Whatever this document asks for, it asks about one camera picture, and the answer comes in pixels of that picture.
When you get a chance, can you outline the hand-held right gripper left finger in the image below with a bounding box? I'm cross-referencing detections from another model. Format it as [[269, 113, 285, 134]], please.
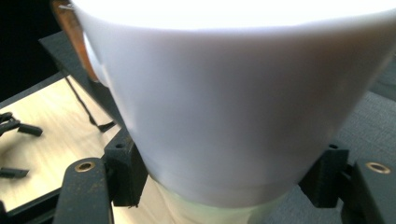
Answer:
[[103, 128, 149, 208]]

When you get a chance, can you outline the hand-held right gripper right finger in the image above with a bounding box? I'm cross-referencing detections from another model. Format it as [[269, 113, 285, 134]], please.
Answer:
[[298, 144, 350, 209]]

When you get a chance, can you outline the low black shelf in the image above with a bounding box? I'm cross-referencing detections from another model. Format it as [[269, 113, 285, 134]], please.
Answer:
[[38, 30, 126, 133]]

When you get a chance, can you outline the brown jar with silver lid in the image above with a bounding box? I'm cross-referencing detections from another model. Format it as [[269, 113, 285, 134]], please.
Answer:
[[50, 0, 101, 84]]

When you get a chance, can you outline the jar with white lid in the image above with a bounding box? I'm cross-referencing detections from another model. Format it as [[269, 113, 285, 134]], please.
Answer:
[[70, 0, 396, 224]]

